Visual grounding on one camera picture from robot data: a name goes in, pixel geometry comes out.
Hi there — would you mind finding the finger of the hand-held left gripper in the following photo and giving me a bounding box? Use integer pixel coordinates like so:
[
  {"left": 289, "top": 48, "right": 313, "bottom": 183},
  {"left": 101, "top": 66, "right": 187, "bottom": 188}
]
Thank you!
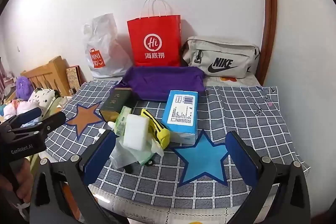
[
  {"left": 8, "top": 111, "right": 67, "bottom": 139},
  {"left": 4, "top": 108, "right": 43, "bottom": 130}
]

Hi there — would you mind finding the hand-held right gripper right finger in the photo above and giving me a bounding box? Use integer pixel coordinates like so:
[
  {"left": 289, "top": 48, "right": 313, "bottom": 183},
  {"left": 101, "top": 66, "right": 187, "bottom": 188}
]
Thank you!
[{"left": 225, "top": 131, "right": 312, "bottom": 224}]

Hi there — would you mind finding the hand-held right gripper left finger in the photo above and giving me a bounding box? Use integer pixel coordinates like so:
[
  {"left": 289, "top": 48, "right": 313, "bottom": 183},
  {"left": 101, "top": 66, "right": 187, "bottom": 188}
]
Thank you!
[{"left": 29, "top": 130, "right": 118, "bottom": 224}]

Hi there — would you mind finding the clear plastic bag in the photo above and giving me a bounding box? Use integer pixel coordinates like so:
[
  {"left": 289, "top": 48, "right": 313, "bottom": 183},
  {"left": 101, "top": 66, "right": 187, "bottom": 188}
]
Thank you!
[{"left": 109, "top": 135, "right": 164, "bottom": 169}]

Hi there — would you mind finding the green wipes packet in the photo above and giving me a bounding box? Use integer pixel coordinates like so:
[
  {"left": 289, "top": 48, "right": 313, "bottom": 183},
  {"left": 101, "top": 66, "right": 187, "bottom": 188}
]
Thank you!
[{"left": 113, "top": 106, "right": 132, "bottom": 135}]

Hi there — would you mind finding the white sponge block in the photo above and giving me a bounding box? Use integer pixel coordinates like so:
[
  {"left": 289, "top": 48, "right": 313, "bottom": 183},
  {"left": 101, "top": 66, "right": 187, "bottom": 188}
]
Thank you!
[{"left": 123, "top": 114, "right": 150, "bottom": 151}]

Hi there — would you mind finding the yellow black pouch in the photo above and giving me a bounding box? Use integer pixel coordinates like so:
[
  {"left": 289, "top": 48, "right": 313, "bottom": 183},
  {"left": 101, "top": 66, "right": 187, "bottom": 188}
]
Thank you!
[{"left": 140, "top": 108, "right": 171, "bottom": 150}]

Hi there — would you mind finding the person's left hand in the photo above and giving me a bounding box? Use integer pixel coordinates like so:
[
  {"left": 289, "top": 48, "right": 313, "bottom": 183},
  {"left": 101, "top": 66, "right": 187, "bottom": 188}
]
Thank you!
[{"left": 0, "top": 160, "right": 34, "bottom": 204}]

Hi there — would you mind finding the pile of pastel clothes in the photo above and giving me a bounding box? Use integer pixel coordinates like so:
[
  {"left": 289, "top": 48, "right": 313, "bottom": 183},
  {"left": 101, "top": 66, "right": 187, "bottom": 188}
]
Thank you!
[{"left": 0, "top": 98, "right": 34, "bottom": 125}]

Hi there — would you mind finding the white glove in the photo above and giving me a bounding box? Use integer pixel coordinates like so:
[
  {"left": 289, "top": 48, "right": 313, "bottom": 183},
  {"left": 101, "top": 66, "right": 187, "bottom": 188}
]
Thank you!
[{"left": 94, "top": 121, "right": 117, "bottom": 140}]

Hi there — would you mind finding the white dotted cushion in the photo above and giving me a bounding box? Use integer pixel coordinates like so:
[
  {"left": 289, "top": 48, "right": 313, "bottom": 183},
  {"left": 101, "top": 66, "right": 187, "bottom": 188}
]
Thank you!
[{"left": 28, "top": 89, "right": 57, "bottom": 111}]

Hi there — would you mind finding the purple plush toy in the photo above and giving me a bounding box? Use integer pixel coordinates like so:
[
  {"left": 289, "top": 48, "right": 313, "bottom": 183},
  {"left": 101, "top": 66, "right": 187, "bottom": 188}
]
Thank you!
[{"left": 15, "top": 76, "right": 34, "bottom": 100}]

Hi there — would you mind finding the grey checked star blanket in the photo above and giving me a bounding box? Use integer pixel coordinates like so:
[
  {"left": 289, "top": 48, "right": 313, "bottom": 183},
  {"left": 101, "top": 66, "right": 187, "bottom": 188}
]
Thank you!
[{"left": 46, "top": 78, "right": 311, "bottom": 210}]

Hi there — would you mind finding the brown patterned box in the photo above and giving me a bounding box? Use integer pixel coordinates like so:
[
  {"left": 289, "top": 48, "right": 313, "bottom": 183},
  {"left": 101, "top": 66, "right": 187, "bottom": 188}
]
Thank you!
[{"left": 65, "top": 65, "right": 80, "bottom": 89}]

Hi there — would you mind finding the wooden headboard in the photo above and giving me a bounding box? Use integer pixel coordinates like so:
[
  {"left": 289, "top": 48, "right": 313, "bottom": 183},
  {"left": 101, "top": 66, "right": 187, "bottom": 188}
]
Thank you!
[{"left": 20, "top": 55, "right": 71, "bottom": 98}]

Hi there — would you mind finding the dark green tin box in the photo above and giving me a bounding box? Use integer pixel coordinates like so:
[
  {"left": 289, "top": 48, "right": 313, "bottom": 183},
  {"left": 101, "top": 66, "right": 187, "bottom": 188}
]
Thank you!
[{"left": 99, "top": 88, "right": 133, "bottom": 122}]

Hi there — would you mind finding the blue tissue pack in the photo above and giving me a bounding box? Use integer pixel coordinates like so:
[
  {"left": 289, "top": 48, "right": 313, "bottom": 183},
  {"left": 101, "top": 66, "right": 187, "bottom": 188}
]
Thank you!
[{"left": 161, "top": 90, "right": 199, "bottom": 144}]

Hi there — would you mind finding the floral bed sheet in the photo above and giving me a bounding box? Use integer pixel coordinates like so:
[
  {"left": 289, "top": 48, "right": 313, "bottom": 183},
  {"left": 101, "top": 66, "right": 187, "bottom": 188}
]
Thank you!
[{"left": 205, "top": 74, "right": 261, "bottom": 87}]

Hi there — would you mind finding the white plastic shopping bag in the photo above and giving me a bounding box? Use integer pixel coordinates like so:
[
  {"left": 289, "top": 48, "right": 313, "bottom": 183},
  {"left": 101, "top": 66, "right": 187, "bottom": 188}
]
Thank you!
[{"left": 83, "top": 13, "right": 133, "bottom": 79}]

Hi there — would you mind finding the grey waist bag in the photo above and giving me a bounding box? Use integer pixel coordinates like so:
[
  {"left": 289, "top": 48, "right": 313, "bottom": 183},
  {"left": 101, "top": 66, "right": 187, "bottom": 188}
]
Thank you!
[{"left": 182, "top": 36, "right": 260, "bottom": 79}]

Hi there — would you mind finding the red paper bag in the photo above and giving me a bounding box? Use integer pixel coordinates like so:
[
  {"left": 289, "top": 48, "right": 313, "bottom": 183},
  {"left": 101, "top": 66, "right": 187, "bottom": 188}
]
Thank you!
[{"left": 127, "top": 0, "right": 182, "bottom": 67}]

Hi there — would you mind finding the brown wooden door frame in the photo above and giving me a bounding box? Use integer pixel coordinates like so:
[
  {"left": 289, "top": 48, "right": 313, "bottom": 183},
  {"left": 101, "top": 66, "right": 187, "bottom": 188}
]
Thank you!
[{"left": 259, "top": 0, "right": 278, "bottom": 85}]

